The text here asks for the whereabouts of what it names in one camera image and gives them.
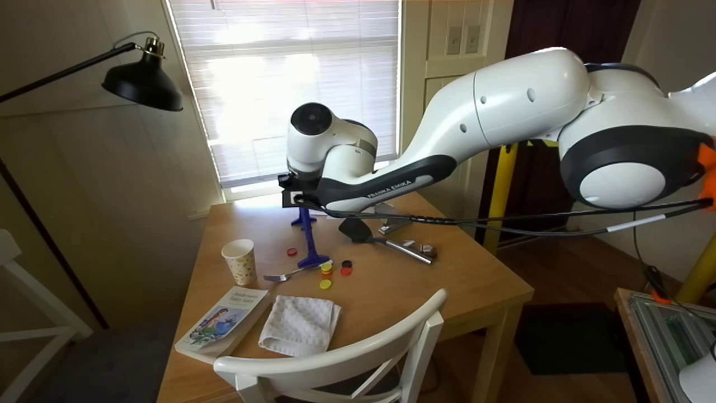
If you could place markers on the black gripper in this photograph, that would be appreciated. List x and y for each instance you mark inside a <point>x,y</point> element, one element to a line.
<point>298,192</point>

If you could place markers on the yellow game disc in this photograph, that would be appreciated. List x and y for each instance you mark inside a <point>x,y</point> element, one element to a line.
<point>324,286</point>
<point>324,267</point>

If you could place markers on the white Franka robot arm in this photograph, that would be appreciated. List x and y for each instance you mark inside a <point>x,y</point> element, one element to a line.
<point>506,97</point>

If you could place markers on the black game disc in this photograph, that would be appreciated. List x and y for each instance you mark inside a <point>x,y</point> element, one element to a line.
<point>348,262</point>

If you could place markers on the paper cup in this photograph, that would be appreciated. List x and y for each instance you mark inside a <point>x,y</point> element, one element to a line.
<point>240,262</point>

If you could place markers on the white window blinds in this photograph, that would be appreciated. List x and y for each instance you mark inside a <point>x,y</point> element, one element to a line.
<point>298,97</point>

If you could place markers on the white folded cloth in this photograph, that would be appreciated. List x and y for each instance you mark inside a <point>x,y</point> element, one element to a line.
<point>298,326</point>

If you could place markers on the paperback book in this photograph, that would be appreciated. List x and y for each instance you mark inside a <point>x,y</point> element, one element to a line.
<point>223,326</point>

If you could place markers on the white wooden chair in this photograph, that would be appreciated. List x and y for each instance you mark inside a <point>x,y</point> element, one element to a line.
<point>37,332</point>
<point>335,360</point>

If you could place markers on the black floor lamp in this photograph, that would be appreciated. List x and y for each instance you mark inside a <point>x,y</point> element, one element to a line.
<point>146,82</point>

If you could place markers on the black floor mat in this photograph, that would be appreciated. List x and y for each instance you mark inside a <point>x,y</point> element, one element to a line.
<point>570,339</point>

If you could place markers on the dark brown door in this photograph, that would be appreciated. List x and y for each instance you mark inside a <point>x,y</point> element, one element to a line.
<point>583,26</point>

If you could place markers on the metal framed box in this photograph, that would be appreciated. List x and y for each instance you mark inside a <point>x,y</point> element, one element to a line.
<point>663,336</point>

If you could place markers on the white rounded object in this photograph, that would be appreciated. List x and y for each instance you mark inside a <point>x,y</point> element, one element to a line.
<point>701,384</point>

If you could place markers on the yellow metal post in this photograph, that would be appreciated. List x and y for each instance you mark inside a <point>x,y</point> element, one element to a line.
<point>500,194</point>
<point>697,273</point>

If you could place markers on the orange plastic bracket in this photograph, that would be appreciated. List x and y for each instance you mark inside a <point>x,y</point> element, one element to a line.
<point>707,171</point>

